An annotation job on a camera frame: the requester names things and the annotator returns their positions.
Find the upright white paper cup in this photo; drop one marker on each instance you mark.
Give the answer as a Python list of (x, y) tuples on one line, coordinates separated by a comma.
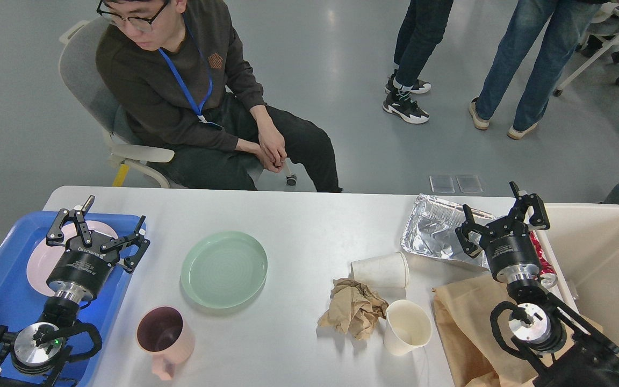
[(408, 327)]

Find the crushed red can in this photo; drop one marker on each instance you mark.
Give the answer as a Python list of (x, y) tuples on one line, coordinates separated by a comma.
[(547, 276)]

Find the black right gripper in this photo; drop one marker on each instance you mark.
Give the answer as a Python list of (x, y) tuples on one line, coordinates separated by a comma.
[(511, 255)]

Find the grey office chair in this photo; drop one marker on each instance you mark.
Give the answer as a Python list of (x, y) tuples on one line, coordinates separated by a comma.
[(78, 70)]

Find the floor plate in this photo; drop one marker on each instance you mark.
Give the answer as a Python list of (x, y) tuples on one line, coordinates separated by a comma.
[(469, 184), (442, 184)]

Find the seated person in black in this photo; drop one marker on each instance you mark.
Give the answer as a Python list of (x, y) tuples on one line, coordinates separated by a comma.
[(178, 70)]

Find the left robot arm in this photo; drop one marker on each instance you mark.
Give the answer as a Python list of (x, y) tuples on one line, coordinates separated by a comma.
[(43, 348)]

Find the beige plastic bin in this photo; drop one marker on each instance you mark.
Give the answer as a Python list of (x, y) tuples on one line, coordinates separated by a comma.
[(582, 244)]

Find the crumpled brown paper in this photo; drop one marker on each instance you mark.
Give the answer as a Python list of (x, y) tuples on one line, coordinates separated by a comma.
[(354, 309)]

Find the white rolling chair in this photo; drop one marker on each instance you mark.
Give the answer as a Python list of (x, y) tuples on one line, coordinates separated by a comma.
[(604, 26)]

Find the aluminium foil tray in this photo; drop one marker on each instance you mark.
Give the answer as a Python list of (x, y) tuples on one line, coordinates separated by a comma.
[(430, 232)]

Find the right floor plate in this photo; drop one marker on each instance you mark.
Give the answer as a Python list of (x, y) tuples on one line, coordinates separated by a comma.
[(469, 184)]

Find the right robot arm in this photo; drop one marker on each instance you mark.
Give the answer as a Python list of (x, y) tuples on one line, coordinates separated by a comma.
[(535, 325)]

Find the left floor plate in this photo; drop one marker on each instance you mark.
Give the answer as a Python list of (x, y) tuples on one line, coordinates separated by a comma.
[(442, 184)]

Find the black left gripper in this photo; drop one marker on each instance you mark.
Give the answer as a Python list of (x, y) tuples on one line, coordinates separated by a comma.
[(84, 261)]

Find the pink mug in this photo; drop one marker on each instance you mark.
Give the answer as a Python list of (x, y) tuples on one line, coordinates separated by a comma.
[(166, 336)]

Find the brown paper bag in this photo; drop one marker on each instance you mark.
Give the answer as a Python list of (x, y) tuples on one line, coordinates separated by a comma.
[(462, 313)]

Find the blue plastic tray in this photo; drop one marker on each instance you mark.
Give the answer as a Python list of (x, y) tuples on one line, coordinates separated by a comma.
[(21, 305)]

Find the pink plate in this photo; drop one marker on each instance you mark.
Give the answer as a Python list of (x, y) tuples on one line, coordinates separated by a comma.
[(44, 257)]

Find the green plate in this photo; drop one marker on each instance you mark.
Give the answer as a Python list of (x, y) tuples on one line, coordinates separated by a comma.
[(224, 270)]

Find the person with black sneakers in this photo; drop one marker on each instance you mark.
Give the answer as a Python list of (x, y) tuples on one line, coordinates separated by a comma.
[(422, 29)]

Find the lying white paper cup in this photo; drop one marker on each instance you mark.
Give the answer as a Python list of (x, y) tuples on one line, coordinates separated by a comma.
[(386, 271)]

